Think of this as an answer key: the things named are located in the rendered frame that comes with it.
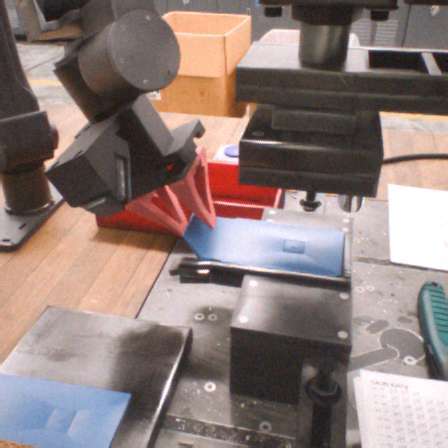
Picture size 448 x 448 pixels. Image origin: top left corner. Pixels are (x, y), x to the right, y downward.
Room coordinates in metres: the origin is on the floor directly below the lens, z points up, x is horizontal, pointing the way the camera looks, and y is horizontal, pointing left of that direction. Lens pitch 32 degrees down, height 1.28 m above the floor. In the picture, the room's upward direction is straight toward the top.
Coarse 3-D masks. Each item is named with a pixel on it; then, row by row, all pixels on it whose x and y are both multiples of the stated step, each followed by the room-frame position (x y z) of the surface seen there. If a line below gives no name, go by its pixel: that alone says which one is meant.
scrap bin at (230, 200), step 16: (224, 176) 0.67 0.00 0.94; (224, 192) 0.67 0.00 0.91; (240, 192) 0.67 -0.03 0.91; (256, 192) 0.66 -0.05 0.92; (272, 192) 0.66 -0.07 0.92; (160, 208) 0.58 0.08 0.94; (224, 208) 0.56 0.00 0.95; (240, 208) 0.55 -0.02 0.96; (256, 208) 0.55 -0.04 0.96; (112, 224) 0.59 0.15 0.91; (128, 224) 0.59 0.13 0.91; (144, 224) 0.58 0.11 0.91
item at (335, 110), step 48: (288, 48) 0.43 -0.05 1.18; (336, 48) 0.38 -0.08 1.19; (384, 48) 0.42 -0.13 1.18; (240, 96) 0.37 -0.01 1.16; (288, 96) 0.36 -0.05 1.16; (336, 96) 0.36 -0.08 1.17; (384, 96) 0.35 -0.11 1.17; (432, 96) 0.34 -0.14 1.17; (240, 144) 0.33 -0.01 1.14; (288, 144) 0.33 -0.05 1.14; (336, 144) 0.33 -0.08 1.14; (336, 192) 0.32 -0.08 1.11
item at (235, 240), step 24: (192, 216) 0.43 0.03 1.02; (216, 216) 0.47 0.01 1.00; (192, 240) 0.41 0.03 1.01; (216, 240) 0.43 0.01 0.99; (240, 240) 0.43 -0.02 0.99; (264, 240) 0.43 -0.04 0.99; (312, 240) 0.43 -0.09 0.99; (336, 240) 0.43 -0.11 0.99; (264, 264) 0.39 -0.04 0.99; (288, 264) 0.39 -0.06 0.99; (312, 264) 0.39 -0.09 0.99; (336, 264) 0.39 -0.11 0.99
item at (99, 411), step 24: (0, 384) 0.30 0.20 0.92; (24, 384) 0.30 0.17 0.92; (48, 384) 0.30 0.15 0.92; (0, 408) 0.28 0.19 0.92; (24, 408) 0.28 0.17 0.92; (48, 408) 0.28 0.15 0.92; (72, 408) 0.28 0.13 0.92; (96, 408) 0.28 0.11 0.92; (120, 408) 0.28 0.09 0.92; (0, 432) 0.25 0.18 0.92; (24, 432) 0.25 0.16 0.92; (48, 432) 0.25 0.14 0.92; (72, 432) 0.25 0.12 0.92; (96, 432) 0.25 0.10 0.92
